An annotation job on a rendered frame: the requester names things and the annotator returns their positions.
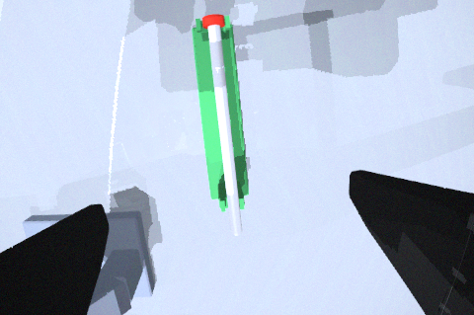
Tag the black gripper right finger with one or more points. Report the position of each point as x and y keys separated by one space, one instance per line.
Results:
x=427 y=234

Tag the grey tapered pin with red head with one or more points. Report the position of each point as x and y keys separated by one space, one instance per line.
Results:
x=213 y=23

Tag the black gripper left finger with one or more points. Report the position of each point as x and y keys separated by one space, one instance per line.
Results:
x=54 y=272

